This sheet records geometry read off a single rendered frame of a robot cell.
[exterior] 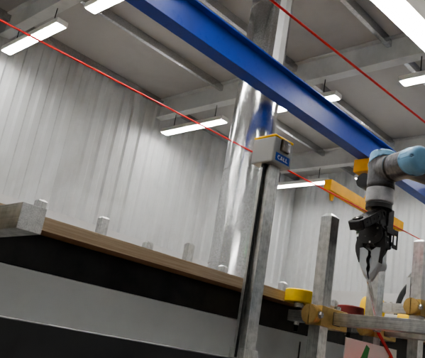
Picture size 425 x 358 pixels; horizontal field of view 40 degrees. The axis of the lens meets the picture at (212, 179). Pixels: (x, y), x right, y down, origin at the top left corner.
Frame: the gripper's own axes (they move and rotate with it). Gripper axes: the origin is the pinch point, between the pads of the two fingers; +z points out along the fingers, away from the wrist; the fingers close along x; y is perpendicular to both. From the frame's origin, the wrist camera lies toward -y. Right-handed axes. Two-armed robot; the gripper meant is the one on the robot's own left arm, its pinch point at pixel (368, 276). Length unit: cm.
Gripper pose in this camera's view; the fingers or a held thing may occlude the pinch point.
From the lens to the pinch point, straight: 158.3
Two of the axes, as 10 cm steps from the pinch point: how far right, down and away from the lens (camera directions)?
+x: -6.9, 1.0, 7.2
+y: 7.1, 3.2, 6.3
